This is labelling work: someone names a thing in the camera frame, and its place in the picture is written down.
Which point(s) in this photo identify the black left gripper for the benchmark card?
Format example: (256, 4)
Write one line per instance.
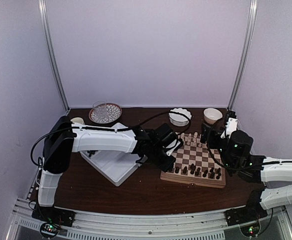
(166, 167)

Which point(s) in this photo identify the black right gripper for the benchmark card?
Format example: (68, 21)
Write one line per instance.
(210, 131)

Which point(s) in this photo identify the dark knight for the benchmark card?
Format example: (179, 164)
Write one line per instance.
(177, 170)
(211, 176)

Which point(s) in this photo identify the dark chess piece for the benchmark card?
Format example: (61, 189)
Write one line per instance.
(192, 168)

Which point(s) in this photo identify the white plastic compartment tray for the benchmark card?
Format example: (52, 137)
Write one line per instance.
(109, 151)

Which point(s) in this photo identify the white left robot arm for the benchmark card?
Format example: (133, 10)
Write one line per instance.
(58, 148)

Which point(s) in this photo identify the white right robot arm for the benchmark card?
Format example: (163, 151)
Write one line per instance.
(230, 148)

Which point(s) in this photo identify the cream round bowl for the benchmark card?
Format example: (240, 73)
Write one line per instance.
(211, 115)

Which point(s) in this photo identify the wooden chessboard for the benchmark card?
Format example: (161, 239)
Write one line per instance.
(200, 157)

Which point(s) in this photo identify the white scalloped bowl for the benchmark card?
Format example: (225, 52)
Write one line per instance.
(179, 117)

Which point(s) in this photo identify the patterned ceramic plate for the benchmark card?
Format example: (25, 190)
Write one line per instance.
(114, 112)

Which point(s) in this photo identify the clear drinking glass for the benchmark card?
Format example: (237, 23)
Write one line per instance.
(100, 110)

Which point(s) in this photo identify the cream ribbed mug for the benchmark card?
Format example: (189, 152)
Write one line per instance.
(78, 120)

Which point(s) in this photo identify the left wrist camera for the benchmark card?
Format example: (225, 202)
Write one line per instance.
(166, 139)

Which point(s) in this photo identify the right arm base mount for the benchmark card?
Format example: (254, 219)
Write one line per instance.
(252, 211)

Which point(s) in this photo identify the aluminium front rail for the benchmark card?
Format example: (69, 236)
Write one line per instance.
(210, 225)

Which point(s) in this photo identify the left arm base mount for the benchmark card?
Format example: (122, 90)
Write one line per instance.
(53, 215)

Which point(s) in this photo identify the right aluminium frame post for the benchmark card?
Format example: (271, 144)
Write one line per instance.
(250, 28)

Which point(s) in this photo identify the aluminium frame post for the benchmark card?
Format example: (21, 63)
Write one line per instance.
(250, 28)
(51, 54)

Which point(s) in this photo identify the left aluminium frame post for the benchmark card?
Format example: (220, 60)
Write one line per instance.
(51, 54)

